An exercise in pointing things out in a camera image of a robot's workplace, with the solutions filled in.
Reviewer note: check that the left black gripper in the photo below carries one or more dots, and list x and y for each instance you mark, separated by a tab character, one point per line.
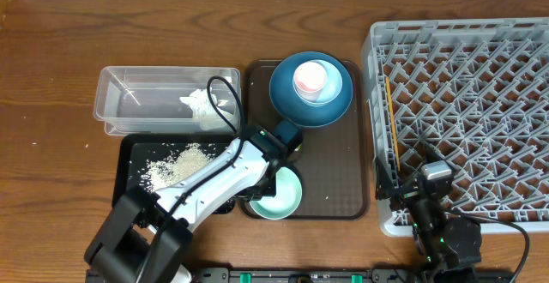
269	191

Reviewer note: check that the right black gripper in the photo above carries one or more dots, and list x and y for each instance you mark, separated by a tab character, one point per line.
387	189

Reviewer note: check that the mint green bowl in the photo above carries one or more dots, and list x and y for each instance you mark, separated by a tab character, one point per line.
286	199

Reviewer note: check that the white tissue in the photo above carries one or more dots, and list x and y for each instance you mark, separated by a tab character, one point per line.
201	106

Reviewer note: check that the pink plastic cup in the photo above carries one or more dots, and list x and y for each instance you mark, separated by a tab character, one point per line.
309	79

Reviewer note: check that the white cooked rice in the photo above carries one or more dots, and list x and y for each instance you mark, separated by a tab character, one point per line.
175	166

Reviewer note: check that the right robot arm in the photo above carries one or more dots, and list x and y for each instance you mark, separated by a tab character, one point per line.
451	246

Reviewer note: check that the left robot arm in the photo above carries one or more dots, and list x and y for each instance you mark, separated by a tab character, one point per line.
146	235

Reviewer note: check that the grey dishwasher rack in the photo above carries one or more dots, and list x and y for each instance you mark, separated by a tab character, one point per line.
478	90

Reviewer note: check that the brown serving tray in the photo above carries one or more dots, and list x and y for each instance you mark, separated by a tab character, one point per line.
333	161

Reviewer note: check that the dark blue plate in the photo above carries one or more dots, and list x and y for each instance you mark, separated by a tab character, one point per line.
290	105

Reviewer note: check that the light blue small bowl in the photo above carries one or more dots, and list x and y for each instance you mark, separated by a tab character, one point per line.
333	85

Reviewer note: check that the wooden chopstick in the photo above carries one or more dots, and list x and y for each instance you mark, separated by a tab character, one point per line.
392	123

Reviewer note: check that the clear plastic bin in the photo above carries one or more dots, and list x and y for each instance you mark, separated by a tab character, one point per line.
145	99

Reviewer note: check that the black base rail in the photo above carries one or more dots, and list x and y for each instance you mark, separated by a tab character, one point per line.
372	275

